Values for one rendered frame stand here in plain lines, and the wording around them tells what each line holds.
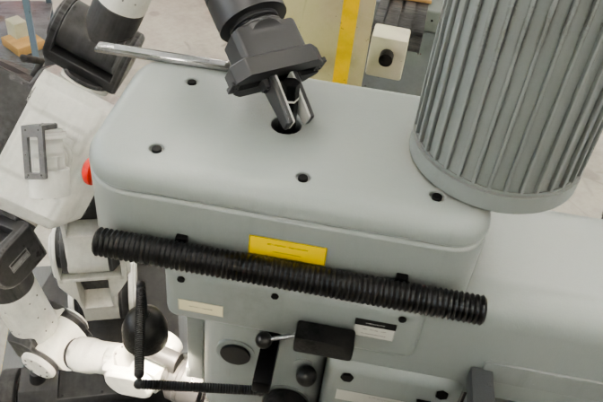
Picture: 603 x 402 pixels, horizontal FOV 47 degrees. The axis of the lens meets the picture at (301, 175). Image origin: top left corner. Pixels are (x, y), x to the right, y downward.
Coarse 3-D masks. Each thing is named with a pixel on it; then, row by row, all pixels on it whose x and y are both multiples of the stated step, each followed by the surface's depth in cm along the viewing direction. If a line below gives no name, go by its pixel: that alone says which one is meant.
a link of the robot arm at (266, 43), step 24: (216, 0) 81; (240, 0) 80; (264, 0) 80; (216, 24) 83; (240, 24) 81; (264, 24) 81; (288, 24) 82; (240, 48) 79; (264, 48) 80; (288, 48) 81; (312, 48) 82; (240, 72) 78; (264, 72) 78; (288, 72) 81; (312, 72) 85; (240, 96) 82
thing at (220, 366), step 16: (208, 320) 98; (208, 336) 100; (224, 336) 97; (240, 336) 96; (208, 352) 102; (224, 352) 97; (240, 352) 97; (256, 352) 97; (288, 352) 96; (208, 368) 105; (224, 368) 101; (240, 368) 101; (288, 368) 99; (320, 368) 100; (240, 384) 103; (272, 384) 102; (288, 384) 101; (320, 384) 104; (224, 400) 107; (240, 400) 106; (256, 400) 105
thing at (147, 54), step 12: (96, 48) 92; (108, 48) 92; (120, 48) 92; (132, 48) 92; (144, 48) 93; (156, 60) 92; (168, 60) 91; (180, 60) 91; (192, 60) 91; (204, 60) 92; (216, 60) 92
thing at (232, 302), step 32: (192, 288) 87; (224, 288) 86; (256, 288) 85; (224, 320) 90; (256, 320) 89; (288, 320) 88; (320, 320) 87; (352, 320) 86; (384, 320) 85; (416, 320) 84; (384, 352) 89
